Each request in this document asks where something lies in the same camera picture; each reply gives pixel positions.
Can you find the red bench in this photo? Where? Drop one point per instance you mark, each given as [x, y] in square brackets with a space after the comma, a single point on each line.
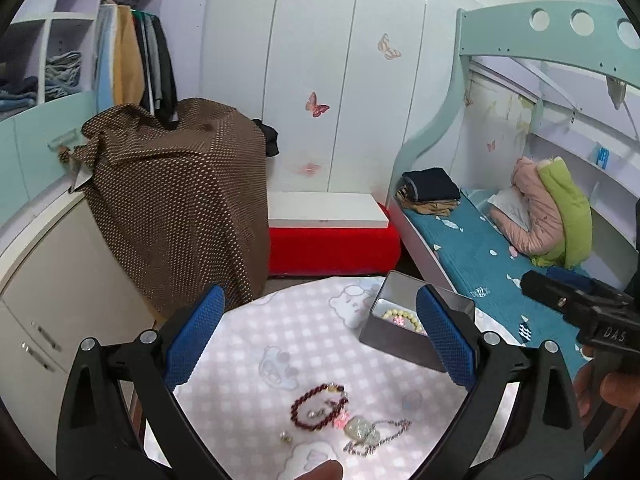
[330, 250]

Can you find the hanging light blue garment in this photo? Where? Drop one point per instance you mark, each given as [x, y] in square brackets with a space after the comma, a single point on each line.
[104, 55]

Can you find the person's left hand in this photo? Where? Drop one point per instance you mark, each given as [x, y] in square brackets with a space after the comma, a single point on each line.
[320, 471]

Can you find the pale pink butterfly sticker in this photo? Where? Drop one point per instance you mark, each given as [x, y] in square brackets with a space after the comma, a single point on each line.
[310, 167]

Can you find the folded tan clothes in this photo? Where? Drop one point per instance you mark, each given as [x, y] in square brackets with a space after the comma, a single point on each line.
[425, 207]

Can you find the brown dotted cloth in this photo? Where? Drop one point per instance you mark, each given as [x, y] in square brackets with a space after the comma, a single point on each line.
[175, 195]

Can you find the green padded jacket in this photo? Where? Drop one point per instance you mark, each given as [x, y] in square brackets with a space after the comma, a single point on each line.
[570, 210]

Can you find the hanging dark garments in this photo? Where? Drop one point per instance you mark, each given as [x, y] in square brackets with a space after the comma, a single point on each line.
[160, 70]

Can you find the light green bunk bed frame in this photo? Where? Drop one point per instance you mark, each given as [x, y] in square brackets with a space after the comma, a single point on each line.
[500, 25]

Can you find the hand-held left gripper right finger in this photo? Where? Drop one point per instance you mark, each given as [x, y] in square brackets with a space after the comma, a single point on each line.
[444, 340]

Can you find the hanging mustard garment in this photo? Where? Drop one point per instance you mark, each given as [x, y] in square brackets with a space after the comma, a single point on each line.
[127, 60]

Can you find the person's right hand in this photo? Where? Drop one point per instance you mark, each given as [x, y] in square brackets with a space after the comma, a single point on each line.
[620, 395]

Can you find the pink checked bear tablecloth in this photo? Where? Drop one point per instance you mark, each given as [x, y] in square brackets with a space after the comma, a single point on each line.
[300, 330]

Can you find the folded navy clothes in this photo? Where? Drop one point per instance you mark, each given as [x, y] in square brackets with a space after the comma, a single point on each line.
[430, 184]

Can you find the teal printed bed sheet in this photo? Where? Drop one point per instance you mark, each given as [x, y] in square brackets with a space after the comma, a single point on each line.
[465, 250]

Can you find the light green cabinet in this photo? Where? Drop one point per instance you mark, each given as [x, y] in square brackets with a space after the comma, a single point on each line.
[35, 155]

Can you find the white pillow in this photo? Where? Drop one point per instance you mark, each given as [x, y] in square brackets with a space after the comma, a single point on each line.
[507, 205]

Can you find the folded light blue jeans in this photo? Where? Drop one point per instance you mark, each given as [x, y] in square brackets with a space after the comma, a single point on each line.
[62, 75]

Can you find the small silver charm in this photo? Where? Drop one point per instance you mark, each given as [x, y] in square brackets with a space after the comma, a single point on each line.
[313, 414]

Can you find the orange butterfly sticker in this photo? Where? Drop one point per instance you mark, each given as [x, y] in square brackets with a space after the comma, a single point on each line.
[389, 48]

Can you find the folded blue clothes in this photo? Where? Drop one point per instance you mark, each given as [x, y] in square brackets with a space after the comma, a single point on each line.
[17, 95]

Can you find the white board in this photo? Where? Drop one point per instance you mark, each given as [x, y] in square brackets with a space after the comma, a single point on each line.
[325, 212]

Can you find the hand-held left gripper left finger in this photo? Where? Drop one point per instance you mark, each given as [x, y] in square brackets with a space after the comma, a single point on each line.
[196, 337]

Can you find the small pink butterfly sticker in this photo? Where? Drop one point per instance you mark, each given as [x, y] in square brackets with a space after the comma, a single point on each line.
[491, 146]

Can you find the pink padded jacket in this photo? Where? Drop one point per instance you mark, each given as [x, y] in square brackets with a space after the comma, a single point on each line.
[537, 210]

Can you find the black garment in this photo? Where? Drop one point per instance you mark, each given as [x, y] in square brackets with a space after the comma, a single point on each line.
[267, 137]

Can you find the pink flower charm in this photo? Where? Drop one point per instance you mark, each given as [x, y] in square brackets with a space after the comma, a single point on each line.
[342, 418]

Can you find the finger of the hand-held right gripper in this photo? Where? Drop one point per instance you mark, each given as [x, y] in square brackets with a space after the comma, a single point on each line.
[542, 287]

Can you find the grey metal tin box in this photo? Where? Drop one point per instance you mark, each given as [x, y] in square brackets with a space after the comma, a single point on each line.
[387, 342]

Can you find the white open shelf unit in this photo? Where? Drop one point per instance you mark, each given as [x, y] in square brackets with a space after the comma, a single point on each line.
[75, 0]

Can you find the small blue box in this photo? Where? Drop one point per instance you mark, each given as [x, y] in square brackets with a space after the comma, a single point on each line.
[602, 156]

